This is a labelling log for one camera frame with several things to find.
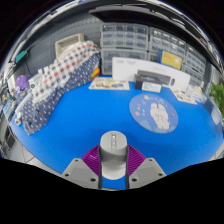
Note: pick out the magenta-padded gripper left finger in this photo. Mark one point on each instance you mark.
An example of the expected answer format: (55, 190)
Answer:
(78, 171)

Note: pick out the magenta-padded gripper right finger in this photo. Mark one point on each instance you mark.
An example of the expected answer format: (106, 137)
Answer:
(148, 171)

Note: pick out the white computer mouse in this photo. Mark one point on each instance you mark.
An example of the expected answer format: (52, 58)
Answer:
(113, 150)

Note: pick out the round cartoon-print mouse pad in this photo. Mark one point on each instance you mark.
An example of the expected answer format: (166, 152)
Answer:
(153, 113)

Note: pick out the navy polka-dot cloth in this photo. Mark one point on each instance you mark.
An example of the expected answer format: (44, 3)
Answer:
(43, 108)

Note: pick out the animal-print sticker sheet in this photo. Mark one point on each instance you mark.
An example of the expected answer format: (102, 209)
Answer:
(183, 96)

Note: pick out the small dark labelled box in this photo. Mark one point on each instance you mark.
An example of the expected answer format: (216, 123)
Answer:
(148, 85)

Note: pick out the white tissue pack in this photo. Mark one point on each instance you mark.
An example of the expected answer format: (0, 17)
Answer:
(197, 95)

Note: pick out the food-print sticker sheet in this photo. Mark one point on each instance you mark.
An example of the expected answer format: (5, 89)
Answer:
(108, 84)

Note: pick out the yellow toy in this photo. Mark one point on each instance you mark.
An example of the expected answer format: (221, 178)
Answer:
(95, 73)

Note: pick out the green leafy plant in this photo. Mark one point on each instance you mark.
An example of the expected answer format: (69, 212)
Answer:
(217, 96)

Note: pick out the purple cloth bundle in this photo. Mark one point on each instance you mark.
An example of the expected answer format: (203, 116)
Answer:
(22, 82)

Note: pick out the white keyboard packaging box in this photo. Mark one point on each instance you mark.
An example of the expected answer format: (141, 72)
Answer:
(125, 68)

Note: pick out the red-blue checkered cloth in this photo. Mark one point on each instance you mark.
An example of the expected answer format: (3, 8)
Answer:
(65, 65)

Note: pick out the yellow and blue card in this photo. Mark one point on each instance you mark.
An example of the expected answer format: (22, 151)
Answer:
(170, 60)

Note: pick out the grey wide-drawer cabinet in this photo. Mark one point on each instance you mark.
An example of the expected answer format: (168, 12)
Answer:
(116, 56)

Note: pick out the grey small-drawer cabinet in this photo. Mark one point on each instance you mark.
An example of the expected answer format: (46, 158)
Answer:
(166, 41)
(196, 61)
(124, 36)

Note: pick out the white woven basket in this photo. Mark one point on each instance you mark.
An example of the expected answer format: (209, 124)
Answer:
(65, 40)

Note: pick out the dark wall shelf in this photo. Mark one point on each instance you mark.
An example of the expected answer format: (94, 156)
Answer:
(140, 15)

